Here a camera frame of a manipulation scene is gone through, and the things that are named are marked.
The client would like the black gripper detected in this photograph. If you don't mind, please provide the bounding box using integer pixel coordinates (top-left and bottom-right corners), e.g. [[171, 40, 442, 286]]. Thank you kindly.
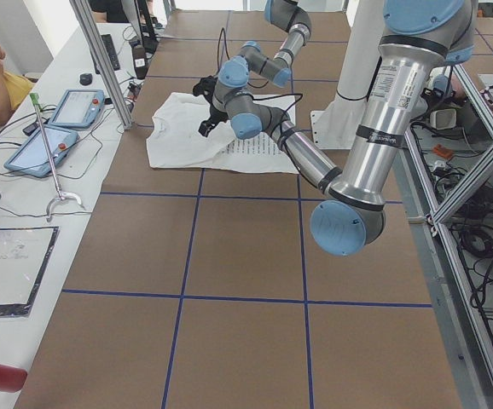
[[199, 95, 229, 137], [192, 76, 218, 102]]

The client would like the white long-sleeve printed shirt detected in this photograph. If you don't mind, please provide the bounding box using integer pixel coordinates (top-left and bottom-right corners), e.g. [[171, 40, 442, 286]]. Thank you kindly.
[[146, 92, 297, 174]]

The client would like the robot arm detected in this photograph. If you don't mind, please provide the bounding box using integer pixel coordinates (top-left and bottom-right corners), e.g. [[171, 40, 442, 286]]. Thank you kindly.
[[193, 1, 478, 256], [193, 1, 311, 101]]

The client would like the black keyboard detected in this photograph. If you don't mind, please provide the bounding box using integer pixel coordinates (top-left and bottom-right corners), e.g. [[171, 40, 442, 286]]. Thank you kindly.
[[101, 34, 120, 71]]

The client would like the black round mouse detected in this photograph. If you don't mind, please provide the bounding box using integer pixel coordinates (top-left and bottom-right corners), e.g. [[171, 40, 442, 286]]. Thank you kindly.
[[79, 73, 93, 86]]

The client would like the upper blue teach pendant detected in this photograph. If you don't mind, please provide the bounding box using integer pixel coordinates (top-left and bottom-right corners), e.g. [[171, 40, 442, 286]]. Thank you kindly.
[[49, 89, 105, 130]]

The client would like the blue teach pendant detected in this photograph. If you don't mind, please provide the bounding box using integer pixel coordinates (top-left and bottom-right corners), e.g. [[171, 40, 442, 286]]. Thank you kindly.
[[49, 89, 105, 130], [4, 125, 79, 177]]

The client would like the grabber reacher tool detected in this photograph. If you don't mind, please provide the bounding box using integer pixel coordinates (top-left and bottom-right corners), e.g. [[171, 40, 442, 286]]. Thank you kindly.
[[29, 93, 84, 222]]

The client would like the lower blue teach pendant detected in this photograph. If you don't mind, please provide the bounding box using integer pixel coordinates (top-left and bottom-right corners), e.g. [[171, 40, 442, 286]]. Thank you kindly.
[[4, 125, 79, 177]]

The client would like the orange connector block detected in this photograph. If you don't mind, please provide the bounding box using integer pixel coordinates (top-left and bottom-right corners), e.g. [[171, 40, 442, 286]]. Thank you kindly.
[[432, 144, 455, 160]]

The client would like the aluminium frame post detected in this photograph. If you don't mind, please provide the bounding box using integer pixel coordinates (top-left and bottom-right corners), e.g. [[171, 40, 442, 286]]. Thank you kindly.
[[69, 0, 132, 130]]

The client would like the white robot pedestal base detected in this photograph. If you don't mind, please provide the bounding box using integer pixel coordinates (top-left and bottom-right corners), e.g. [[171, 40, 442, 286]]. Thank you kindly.
[[311, 0, 385, 149]]

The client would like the aluminium extrusion frame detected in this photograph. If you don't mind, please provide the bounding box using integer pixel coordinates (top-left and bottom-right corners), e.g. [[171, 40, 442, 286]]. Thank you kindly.
[[399, 65, 493, 408]]

